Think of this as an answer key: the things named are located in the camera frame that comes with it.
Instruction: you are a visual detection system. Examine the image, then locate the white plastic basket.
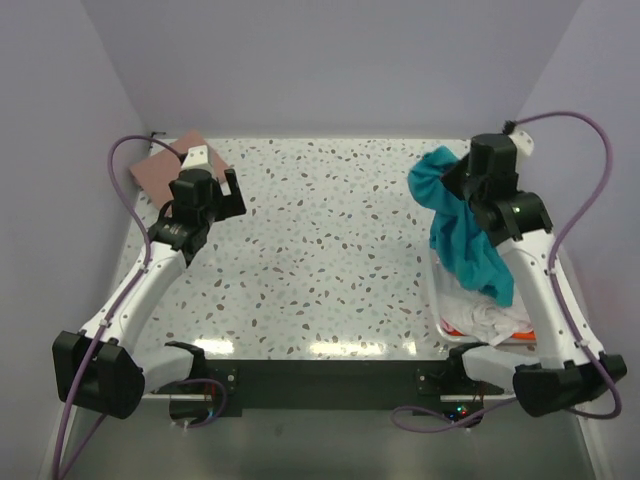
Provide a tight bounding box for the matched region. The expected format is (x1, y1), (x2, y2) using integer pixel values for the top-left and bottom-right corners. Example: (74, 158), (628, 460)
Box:
(429, 249), (544, 346)

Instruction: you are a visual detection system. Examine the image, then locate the folded pink t shirt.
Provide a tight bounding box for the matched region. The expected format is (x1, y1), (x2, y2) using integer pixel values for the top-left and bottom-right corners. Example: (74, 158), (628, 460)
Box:
(129, 130), (229, 209)

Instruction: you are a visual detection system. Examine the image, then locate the orange t shirt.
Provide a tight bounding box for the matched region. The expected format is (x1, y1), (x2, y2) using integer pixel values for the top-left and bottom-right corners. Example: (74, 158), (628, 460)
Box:
(439, 319), (536, 342)

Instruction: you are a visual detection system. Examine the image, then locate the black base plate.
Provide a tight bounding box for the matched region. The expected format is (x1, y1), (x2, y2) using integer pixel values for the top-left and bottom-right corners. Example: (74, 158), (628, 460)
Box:
(167, 357), (489, 431)

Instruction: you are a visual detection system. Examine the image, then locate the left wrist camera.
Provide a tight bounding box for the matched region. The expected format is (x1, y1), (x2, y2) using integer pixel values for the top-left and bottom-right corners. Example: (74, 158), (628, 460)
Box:
(181, 144), (214, 174)

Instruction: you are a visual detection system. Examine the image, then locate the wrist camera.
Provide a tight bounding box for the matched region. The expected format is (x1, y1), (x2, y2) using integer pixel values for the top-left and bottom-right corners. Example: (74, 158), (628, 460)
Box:
(502, 120), (534, 157)
(181, 144), (214, 174)

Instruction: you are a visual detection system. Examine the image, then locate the teal t shirt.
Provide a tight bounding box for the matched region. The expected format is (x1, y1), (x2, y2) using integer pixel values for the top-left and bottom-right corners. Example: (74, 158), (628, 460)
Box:
(407, 146), (515, 307)

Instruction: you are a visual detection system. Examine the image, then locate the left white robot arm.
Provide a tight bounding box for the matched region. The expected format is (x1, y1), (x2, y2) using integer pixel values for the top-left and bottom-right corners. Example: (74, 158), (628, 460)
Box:
(52, 169), (246, 419)

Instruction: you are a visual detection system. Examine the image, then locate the white t shirt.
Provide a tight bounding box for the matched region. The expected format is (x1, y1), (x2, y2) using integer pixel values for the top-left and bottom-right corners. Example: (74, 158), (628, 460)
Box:
(437, 259), (534, 344)

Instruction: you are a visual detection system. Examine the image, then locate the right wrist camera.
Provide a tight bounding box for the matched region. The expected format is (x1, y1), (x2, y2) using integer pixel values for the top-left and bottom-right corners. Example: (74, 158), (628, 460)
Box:
(502, 120), (534, 157)

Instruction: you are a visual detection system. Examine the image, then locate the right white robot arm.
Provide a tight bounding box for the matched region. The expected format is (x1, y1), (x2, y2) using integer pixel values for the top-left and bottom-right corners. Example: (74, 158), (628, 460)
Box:
(441, 133), (627, 417)

